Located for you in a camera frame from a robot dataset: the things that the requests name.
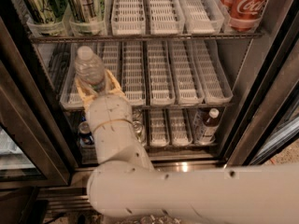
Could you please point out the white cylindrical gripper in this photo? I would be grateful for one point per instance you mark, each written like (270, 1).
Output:
(108, 110)

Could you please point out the clear plastic water bottle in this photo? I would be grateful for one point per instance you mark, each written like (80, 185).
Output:
(90, 69)

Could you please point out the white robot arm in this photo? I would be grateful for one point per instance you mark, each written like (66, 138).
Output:
(125, 183)

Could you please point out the white tray shelf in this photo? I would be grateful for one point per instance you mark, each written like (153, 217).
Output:
(165, 17)
(161, 87)
(202, 17)
(187, 83)
(70, 99)
(213, 79)
(128, 17)
(132, 77)
(109, 54)

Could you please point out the glass fridge door left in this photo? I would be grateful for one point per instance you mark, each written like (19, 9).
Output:
(19, 120)

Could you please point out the stainless steel fridge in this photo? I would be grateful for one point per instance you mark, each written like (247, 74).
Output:
(170, 133)

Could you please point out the brown juice bottle white cap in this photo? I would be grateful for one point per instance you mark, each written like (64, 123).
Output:
(208, 123)

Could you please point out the fridge door right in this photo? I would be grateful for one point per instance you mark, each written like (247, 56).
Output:
(266, 92)

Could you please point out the blue Pepsi can front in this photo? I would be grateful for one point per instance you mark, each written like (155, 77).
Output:
(85, 134)

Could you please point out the silver soda can front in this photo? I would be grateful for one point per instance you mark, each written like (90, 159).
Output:
(139, 131)

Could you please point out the green striped can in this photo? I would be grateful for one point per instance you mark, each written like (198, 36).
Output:
(87, 11)

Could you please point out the green can top left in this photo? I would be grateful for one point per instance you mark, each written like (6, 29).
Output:
(46, 11)

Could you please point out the clear plastic bin on floor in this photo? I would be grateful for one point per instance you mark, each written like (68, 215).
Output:
(151, 219)

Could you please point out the red Coca-Cola can front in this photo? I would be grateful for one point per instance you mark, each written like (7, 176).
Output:
(245, 13)

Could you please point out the middle wire shelf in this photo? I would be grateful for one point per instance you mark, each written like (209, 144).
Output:
(77, 107)

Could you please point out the wire shelf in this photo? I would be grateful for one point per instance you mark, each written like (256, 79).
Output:
(77, 107)
(124, 38)

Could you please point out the top wire shelf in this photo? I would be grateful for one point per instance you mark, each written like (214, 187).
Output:
(124, 38)

